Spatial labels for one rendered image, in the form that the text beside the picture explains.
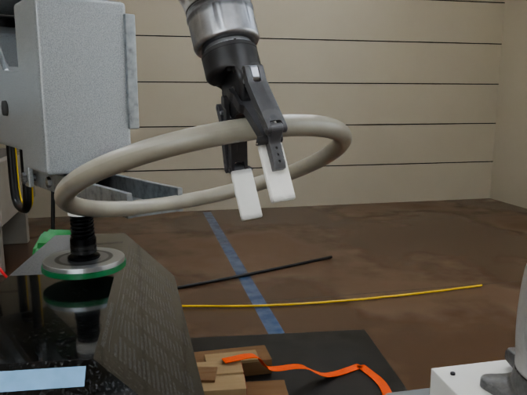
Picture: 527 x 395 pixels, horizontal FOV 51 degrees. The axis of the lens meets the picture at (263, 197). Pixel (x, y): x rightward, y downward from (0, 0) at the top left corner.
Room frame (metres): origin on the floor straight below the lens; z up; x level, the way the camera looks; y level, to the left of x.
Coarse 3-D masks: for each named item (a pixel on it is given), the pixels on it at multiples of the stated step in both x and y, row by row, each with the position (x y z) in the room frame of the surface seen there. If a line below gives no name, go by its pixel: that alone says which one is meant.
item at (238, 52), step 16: (224, 48) 0.71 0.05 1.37; (240, 48) 0.71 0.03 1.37; (256, 48) 0.74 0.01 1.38; (208, 64) 0.72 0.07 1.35; (224, 64) 0.70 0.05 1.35; (240, 64) 0.70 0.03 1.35; (208, 80) 0.73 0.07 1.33; (224, 80) 0.74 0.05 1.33; (240, 80) 0.69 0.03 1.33; (240, 96) 0.70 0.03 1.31
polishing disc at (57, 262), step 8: (104, 248) 1.52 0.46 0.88; (112, 248) 1.52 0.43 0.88; (48, 256) 1.44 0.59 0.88; (56, 256) 1.44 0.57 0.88; (64, 256) 1.44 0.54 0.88; (104, 256) 1.44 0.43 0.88; (112, 256) 1.44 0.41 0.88; (120, 256) 1.44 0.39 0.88; (48, 264) 1.37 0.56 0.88; (56, 264) 1.37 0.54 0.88; (64, 264) 1.37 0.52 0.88; (72, 264) 1.37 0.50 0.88; (80, 264) 1.37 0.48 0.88; (88, 264) 1.37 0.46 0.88; (96, 264) 1.37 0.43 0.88; (104, 264) 1.37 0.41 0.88; (112, 264) 1.38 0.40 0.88; (56, 272) 1.34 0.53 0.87; (64, 272) 1.33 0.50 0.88; (72, 272) 1.33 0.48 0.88; (80, 272) 1.33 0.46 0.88; (88, 272) 1.34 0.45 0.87
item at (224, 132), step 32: (192, 128) 0.69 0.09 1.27; (224, 128) 0.69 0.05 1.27; (288, 128) 0.72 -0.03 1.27; (320, 128) 0.76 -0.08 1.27; (96, 160) 0.70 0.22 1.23; (128, 160) 0.68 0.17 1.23; (320, 160) 1.00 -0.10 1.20; (64, 192) 0.76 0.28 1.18; (192, 192) 1.12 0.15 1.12; (224, 192) 1.11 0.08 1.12
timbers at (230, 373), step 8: (224, 368) 2.11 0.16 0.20; (232, 368) 2.11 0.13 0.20; (240, 368) 2.11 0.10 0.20; (216, 376) 2.05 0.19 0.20; (224, 376) 2.05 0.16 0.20; (232, 376) 2.05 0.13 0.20; (240, 376) 2.05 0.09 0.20; (208, 384) 1.98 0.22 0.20; (216, 384) 1.98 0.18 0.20; (224, 384) 1.98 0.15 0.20; (232, 384) 1.98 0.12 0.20; (240, 384) 1.98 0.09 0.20; (208, 392) 1.94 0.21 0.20; (216, 392) 1.94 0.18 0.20; (224, 392) 1.94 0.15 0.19; (232, 392) 1.95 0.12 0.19; (240, 392) 1.95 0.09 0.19
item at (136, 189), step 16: (48, 176) 1.44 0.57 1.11; (112, 176) 1.38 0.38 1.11; (128, 176) 1.32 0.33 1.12; (80, 192) 1.25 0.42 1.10; (96, 192) 1.16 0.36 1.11; (112, 192) 1.09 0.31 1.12; (128, 192) 1.05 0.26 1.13; (144, 192) 1.23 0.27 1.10; (160, 192) 1.16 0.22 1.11; (176, 192) 1.10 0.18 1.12
